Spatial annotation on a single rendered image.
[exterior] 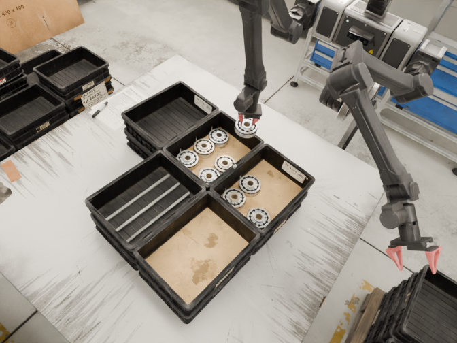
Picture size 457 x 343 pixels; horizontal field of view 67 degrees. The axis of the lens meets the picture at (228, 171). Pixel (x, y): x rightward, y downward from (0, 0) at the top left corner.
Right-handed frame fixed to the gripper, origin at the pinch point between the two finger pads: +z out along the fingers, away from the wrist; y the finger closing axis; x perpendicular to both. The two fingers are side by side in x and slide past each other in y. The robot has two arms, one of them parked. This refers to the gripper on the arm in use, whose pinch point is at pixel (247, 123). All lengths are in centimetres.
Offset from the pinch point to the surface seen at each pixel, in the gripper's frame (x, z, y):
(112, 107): 41, 35, -71
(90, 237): -41, 33, -67
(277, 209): -30.9, 22.2, 15.0
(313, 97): 146, 110, 91
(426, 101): 96, 64, 161
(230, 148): 3.7, 22.4, -4.8
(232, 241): -47, 21, -6
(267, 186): -18.8, 22.3, 11.8
